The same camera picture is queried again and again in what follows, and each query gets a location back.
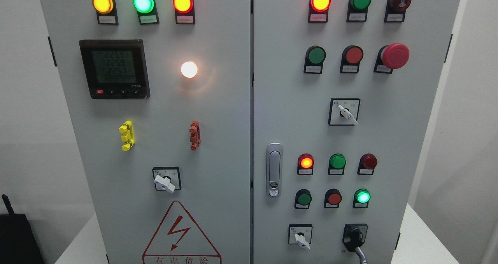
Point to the black knob selector switch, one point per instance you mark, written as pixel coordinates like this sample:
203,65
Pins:
354,236

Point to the grey electrical control cabinet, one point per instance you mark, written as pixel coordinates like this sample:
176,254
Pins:
251,90

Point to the red terminal connector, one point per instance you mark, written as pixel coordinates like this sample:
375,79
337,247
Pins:
195,137

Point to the red lit light lower left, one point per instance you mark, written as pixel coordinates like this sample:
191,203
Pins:
305,165

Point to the white lit indicator lamp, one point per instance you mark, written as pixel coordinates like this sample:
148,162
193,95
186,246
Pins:
189,69

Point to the green push button lower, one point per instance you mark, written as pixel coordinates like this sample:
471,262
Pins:
302,199

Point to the green push button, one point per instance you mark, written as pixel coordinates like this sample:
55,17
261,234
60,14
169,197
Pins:
314,59
302,199

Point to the green push button upper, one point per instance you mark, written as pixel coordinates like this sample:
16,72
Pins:
314,59

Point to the green indicator light lower middle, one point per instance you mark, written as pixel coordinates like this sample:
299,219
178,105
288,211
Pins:
337,163

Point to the red push button lower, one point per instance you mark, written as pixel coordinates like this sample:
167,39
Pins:
332,199

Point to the red push button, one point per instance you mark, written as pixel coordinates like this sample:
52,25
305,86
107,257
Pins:
350,59
332,199

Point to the yellow terminal connector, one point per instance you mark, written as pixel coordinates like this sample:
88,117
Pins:
127,135

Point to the red push button upper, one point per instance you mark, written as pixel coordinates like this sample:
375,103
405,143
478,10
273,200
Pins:
350,59

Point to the red indicator light lower right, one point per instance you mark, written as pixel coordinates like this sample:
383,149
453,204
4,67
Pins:
367,164

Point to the green indicator light bottom right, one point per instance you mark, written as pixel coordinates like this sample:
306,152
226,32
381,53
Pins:
361,198

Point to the red lit indicator light left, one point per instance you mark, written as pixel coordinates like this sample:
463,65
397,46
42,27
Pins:
184,11

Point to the red high voltage warning sign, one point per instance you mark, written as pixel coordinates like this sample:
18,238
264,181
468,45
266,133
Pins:
179,240

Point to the red lit light top right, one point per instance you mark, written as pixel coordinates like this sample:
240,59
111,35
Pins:
318,11

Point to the black digital power meter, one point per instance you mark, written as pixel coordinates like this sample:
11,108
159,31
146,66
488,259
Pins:
115,68

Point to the red emergency stop button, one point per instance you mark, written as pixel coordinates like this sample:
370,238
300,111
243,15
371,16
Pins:
391,57

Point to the green lit indicator light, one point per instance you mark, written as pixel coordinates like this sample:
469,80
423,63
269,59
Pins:
146,11

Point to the green indicator light top right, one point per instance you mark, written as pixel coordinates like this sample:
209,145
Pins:
357,10

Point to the yellow indicator light top left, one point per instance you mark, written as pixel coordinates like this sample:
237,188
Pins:
106,12

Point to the dark red buzzer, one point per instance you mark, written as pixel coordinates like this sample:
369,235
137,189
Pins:
396,10

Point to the black device with antenna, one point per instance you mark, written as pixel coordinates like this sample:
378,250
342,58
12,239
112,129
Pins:
17,242

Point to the silver door latch handle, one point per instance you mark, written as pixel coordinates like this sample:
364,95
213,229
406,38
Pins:
273,168

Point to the white selector switch upper right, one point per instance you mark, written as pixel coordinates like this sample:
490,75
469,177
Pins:
344,111

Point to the white selector switch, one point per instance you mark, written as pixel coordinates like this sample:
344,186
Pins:
300,235
344,111

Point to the white selector switch left door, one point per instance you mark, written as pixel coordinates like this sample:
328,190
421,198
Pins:
167,178

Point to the white selector switch bottom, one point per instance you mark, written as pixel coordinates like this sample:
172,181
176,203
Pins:
300,235

